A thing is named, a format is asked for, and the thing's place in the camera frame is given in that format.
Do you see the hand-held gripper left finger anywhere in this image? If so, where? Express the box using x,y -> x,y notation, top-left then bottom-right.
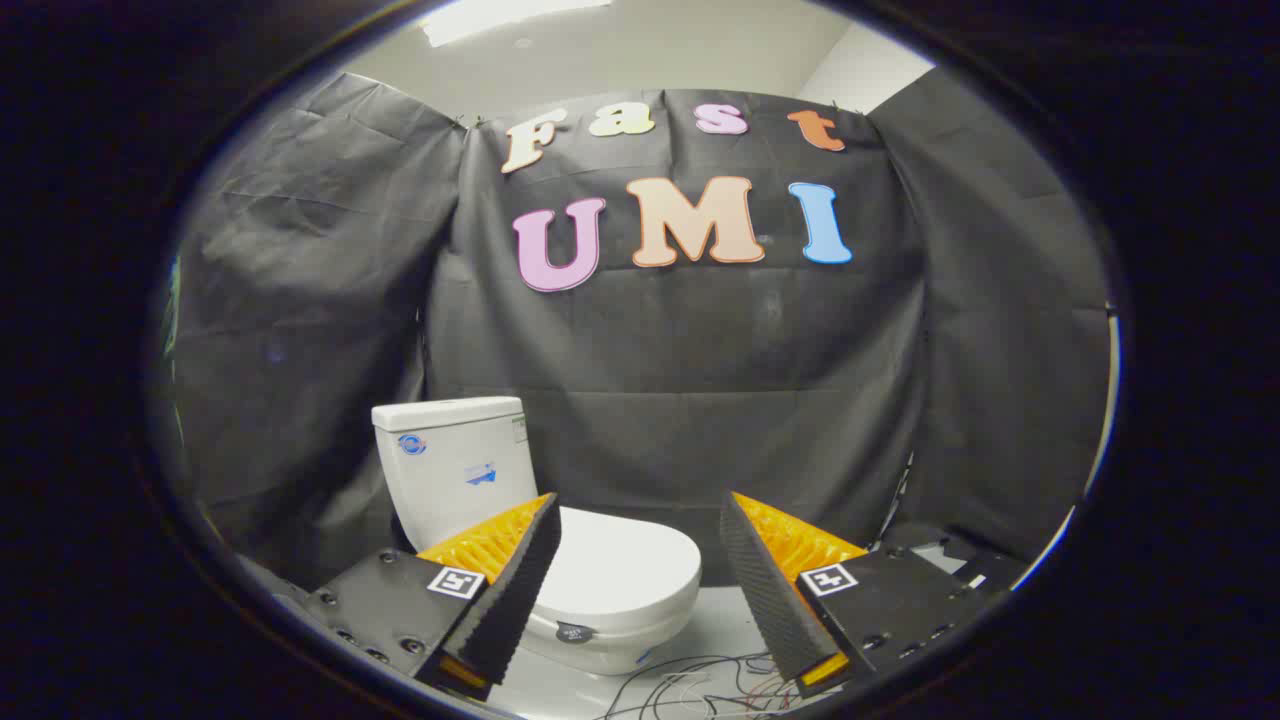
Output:
303,492 -> 562,701

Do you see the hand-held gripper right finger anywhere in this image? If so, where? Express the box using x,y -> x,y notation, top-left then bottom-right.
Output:
720,490 -> 991,699

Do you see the white toilet lid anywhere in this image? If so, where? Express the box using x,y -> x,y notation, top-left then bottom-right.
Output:
528,505 -> 703,646

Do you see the white toilet with tank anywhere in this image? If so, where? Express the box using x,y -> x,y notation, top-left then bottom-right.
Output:
372,397 -> 703,677

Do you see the black backdrop cloth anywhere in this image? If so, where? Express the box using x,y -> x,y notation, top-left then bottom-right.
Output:
165,70 -> 1113,591

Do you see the tangle of floor cables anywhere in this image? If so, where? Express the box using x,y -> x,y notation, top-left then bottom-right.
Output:
598,652 -> 806,720

